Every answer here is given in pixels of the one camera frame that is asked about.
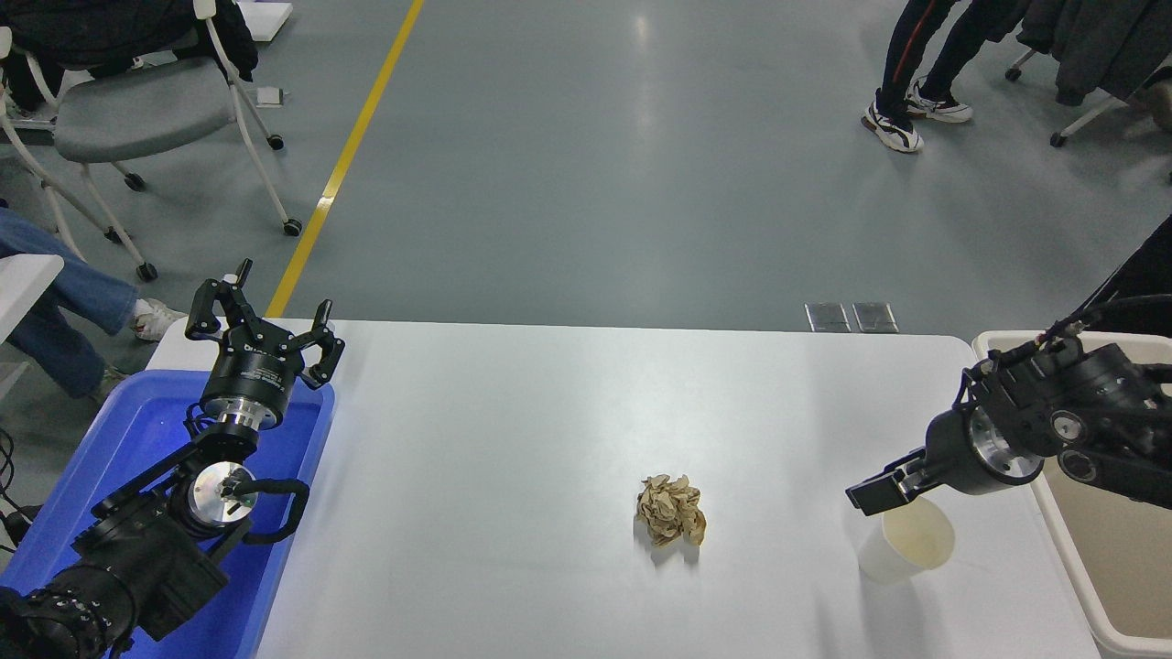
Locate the person in striped black trousers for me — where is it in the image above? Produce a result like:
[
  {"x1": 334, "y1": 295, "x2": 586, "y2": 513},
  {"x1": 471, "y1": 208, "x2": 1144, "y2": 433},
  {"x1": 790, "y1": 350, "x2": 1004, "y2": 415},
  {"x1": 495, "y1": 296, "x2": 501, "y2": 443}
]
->
[{"x1": 1071, "y1": 215, "x2": 1172, "y2": 336}]

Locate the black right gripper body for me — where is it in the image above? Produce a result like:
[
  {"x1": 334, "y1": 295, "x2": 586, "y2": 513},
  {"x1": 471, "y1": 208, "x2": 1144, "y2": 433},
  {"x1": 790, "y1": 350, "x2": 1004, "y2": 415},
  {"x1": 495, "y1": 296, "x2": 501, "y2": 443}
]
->
[{"x1": 923, "y1": 409, "x2": 1001, "y2": 497}]

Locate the chair with castor wheels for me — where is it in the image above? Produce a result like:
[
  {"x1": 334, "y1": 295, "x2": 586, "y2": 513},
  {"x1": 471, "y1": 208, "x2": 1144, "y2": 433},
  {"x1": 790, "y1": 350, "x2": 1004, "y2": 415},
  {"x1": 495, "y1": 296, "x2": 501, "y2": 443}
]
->
[{"x1": 1004, "y1": 46, "x2": 1172, "y2": 147}]

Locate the person in white sneakers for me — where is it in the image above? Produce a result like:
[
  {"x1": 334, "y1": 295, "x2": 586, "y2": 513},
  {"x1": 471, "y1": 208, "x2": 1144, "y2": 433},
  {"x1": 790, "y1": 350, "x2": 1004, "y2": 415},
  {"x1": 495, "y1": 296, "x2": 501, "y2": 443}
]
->
[{"x1": 861, "y1": 0, "x2": 1031, "y2": 154}]

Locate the dark grey coat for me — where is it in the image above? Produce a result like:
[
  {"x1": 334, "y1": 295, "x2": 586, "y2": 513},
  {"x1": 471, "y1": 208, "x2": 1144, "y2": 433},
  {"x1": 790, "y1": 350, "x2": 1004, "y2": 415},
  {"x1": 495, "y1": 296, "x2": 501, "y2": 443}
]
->
[{"x1": 1016, "y1": 0, "x2": 1172, "y2": 107}]

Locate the white side table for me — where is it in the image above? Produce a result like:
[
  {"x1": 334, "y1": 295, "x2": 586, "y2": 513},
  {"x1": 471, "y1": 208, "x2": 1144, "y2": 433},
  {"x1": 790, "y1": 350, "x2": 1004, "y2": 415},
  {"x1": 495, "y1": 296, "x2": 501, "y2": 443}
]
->
[{"x1": 0, "y1": 254, "x2": 66, "y2": 404}]

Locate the grey chair white frame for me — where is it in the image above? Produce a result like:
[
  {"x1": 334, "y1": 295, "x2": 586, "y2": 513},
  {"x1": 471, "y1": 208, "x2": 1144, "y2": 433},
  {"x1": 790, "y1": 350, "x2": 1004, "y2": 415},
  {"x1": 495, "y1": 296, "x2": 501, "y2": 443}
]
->
[{"x1": 0, "y1": 0, "x2": 303, "y2": 282}]

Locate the white flat board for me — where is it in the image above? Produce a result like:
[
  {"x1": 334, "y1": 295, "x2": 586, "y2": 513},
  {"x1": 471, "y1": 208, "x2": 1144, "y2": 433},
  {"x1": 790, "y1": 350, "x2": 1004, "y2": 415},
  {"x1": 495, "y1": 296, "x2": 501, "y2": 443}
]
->
[{"x1": 233, "y1": 0, "x2": 294, "y2": 43}]

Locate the white paper cup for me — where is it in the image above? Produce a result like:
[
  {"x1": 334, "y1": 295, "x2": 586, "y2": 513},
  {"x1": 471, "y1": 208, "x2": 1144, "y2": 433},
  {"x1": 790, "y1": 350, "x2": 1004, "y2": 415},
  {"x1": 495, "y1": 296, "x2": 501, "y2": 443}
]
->
[{"x1": 857, "y1": 497, "x2": 956, "y2": 585}]

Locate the large pale bin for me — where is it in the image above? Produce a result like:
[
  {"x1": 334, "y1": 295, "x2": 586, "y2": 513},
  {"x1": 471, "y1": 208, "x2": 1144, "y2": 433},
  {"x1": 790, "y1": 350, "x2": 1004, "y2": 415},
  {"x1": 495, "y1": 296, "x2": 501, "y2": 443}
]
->
[{"x1": 972, "y1": 331, "x2": 1172, "y2": 659}]

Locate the seated person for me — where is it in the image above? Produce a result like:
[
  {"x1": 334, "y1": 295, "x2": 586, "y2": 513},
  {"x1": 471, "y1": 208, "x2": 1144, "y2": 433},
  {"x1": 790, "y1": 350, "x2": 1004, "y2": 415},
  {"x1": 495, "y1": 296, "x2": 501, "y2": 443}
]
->
[{"x1": 0, "y1": 206, "x2": 187, "y2": 404}]

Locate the blue plastic tray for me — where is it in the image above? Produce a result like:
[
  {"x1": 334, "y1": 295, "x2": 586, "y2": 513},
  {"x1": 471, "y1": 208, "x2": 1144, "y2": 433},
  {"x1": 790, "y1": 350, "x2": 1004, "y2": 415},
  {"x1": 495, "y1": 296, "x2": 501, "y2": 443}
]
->
[{"x1": 0, "y1": 369, "x2": 336, "y2": 659}]

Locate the crumpled tan paper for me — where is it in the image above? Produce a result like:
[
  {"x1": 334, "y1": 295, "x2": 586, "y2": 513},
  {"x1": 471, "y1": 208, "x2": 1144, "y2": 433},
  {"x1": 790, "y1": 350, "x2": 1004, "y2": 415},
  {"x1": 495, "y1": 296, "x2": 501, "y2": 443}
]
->
[{"x1": 635, "y1": 474, "x2": 708, "y2": 547}]

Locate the black jacket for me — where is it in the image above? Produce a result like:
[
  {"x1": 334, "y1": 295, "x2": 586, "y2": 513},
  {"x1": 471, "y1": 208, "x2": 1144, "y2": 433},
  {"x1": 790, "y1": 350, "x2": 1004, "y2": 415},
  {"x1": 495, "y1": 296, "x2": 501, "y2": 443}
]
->
[{"x1": 0, "y1": 0, "x2": 259, "y2": 111}]

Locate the black floor cable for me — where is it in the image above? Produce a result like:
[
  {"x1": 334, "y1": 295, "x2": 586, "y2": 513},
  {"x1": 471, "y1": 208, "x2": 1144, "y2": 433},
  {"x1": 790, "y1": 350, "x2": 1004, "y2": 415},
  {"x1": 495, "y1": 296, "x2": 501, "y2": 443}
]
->
[{"x1": 0, "y1": 428, "x2": 39, "y2": 552}]

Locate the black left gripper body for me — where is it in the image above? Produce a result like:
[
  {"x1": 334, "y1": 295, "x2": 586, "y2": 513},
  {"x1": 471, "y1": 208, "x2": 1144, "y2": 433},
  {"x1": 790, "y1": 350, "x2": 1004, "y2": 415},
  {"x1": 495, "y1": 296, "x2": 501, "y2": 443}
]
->
[{"x1": 201, "y1": 331, "x2": 307, "y2": 415}]

